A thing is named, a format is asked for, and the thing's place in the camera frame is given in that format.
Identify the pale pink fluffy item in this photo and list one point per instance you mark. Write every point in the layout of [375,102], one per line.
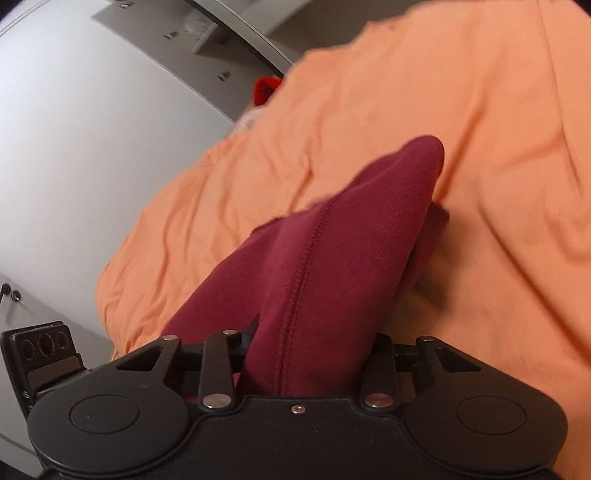
[244,122]

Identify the bright red plush item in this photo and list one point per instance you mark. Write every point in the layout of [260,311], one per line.
[263,89]

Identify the orange duvet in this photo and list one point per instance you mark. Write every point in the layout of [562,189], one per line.
[505,85]

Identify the dark red garment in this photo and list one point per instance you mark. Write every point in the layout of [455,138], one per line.
[317,285]

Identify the grey wardrobe with open door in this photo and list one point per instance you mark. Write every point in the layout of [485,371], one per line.
[205,44]

